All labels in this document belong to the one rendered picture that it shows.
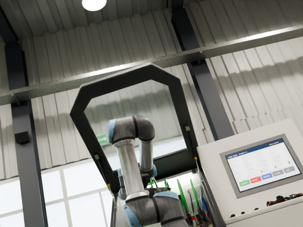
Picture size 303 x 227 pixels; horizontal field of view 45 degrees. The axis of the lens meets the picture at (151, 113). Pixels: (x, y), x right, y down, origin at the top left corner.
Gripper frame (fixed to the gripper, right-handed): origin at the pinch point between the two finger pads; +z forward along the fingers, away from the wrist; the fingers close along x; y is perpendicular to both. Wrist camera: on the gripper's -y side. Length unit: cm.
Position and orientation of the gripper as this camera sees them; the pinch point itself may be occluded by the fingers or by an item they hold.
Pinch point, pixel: (160, 190)
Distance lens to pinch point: 192.1
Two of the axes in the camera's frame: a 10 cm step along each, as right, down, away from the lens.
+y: 1.4, 9.8, -1.0
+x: -7.8, 0.5, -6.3
